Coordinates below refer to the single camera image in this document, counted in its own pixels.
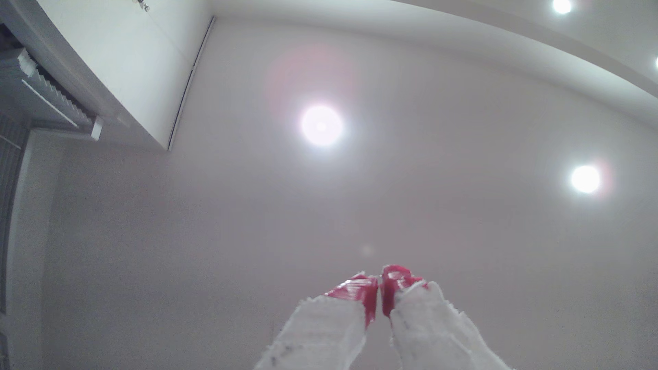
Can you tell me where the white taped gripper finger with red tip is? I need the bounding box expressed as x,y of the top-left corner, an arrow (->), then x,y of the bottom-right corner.
253,272 -> 379,370
380,264 -> 515,370

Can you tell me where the white slatted vent unit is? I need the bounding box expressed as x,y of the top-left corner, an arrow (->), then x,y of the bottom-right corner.
0,49 -> 103,140

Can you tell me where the large round ceiling light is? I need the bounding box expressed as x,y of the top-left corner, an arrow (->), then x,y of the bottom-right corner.
301,104 -> 344,148

